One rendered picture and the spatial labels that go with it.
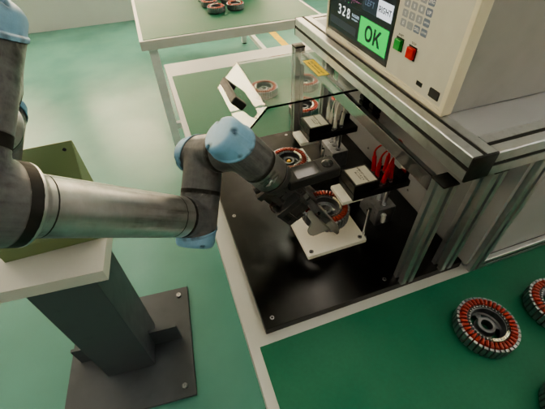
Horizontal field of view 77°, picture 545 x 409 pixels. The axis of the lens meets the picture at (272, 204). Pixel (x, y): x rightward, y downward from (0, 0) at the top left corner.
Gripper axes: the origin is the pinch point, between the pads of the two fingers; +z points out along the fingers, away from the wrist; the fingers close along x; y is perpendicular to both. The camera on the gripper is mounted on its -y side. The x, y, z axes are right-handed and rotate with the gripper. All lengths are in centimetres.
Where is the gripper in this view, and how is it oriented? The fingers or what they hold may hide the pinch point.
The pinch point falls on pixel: (327, 210)
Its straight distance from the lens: 81.9
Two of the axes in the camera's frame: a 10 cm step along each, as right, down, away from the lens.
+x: 3.4, 6.7, -6.6
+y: -7.5, 6.2, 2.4
